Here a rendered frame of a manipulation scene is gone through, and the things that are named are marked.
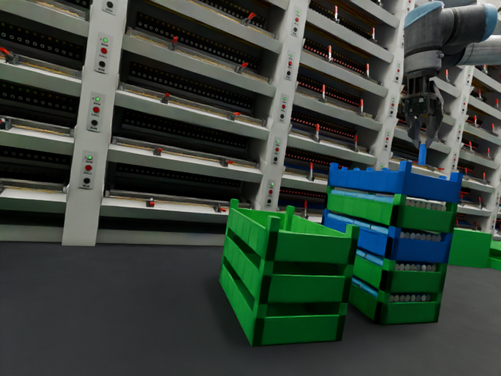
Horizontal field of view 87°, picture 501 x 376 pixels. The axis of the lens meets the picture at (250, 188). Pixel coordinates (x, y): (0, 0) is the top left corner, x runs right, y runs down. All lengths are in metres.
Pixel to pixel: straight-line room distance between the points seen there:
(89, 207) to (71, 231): 0.09
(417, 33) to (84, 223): 1.14
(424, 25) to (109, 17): 0.93
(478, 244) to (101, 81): 1.99
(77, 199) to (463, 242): 1.87
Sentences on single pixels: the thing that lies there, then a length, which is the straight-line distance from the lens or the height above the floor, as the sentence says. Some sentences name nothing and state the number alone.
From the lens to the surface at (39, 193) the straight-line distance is 1.08.
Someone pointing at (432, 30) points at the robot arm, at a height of 0.76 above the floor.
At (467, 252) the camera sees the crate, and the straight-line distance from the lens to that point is 1.94.
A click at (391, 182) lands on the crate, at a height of 0.35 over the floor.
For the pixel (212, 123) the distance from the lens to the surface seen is 1.09.
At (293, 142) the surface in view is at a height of 0.50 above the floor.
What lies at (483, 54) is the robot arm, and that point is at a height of 0.79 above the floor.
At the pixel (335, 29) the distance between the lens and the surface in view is 1.53.
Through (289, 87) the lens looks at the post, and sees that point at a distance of 1.27.
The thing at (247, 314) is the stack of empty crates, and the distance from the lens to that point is 0.57.
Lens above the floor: 0.30
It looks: 2 degrees down
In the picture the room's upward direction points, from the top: 9 degrees clockwise
